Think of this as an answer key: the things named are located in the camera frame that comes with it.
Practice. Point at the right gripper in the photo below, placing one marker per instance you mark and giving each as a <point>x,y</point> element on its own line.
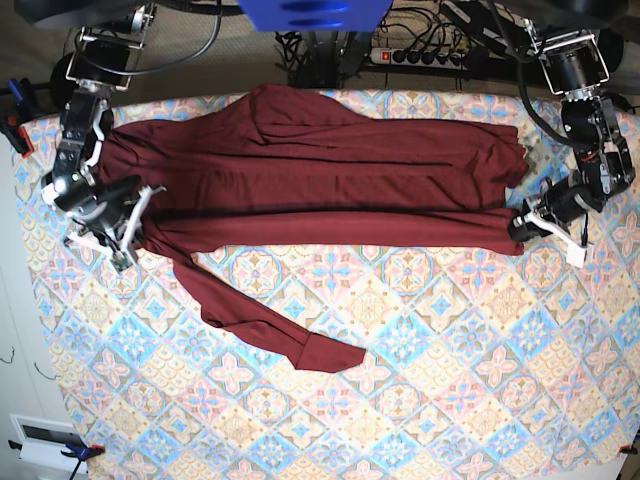
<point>105,217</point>

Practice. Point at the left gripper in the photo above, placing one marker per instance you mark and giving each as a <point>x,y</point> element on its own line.
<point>561,210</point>

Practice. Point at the dark red t-shirt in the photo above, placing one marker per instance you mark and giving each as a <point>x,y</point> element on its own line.
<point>283,166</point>

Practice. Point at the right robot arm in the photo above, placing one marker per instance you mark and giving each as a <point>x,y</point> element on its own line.
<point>109,39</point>

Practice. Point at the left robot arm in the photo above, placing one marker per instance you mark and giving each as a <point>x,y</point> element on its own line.
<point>562,37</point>

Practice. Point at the patterned tablecloth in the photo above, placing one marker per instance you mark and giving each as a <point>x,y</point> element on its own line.
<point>477,365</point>

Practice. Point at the black round object right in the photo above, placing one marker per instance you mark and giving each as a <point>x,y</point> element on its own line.
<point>611,45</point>

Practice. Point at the white power strip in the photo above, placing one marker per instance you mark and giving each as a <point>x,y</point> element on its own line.
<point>414,58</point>

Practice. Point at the blue clamp lower left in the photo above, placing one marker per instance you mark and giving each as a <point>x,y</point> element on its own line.
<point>75,452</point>

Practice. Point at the orange clamp lower right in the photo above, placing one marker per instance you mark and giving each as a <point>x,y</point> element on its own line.
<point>628,450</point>

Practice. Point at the white wall outlet box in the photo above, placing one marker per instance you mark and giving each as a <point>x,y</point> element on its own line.
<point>43,441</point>

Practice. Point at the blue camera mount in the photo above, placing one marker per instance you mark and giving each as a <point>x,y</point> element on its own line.
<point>315,15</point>

